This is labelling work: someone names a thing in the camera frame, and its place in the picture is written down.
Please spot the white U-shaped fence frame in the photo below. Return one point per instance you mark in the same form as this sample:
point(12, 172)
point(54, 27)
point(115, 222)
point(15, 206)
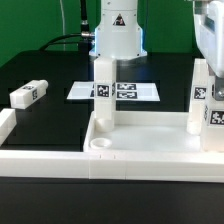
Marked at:
point(124, 165)

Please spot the fiducial marker sheet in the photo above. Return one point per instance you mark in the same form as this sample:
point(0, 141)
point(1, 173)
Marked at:
point(124, 91)

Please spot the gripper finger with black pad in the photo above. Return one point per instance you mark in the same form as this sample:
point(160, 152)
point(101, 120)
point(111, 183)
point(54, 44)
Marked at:
point(219, 89)

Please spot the white desk tabletop tray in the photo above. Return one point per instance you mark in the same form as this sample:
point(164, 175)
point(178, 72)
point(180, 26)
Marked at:
point(149, 132)

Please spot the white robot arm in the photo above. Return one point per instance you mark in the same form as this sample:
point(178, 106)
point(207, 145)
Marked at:
point(119, 35)

